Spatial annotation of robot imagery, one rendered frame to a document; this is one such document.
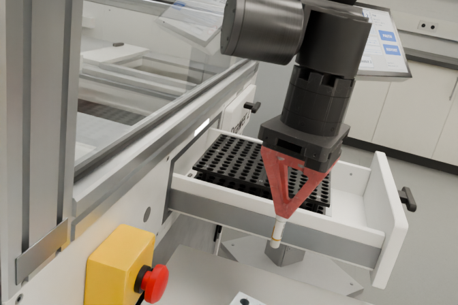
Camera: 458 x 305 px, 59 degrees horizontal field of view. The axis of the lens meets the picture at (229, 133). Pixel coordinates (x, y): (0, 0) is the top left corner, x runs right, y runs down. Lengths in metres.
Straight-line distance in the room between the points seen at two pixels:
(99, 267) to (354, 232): 0.36
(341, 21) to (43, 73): 0.23
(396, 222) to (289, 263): 1.39
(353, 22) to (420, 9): 3.95
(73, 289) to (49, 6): 0.27
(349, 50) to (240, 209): 0.34
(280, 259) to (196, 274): 1.28
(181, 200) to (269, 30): 0.37
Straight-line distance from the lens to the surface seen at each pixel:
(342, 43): 0.36
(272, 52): 0.35
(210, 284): 0.65
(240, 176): 0.66
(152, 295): 0.45
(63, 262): 0.40
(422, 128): 3.77
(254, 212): 0.62
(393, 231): 0.60
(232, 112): 0.89
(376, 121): 3.72
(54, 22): 0.30
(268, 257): 1.98
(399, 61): 1.76
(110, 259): 0.44
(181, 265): 0.68
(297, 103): 0.37
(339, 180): 0.85
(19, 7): 0.27
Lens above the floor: 1.19
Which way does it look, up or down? 20 degrees down
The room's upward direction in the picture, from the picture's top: 11 degrees clockwise
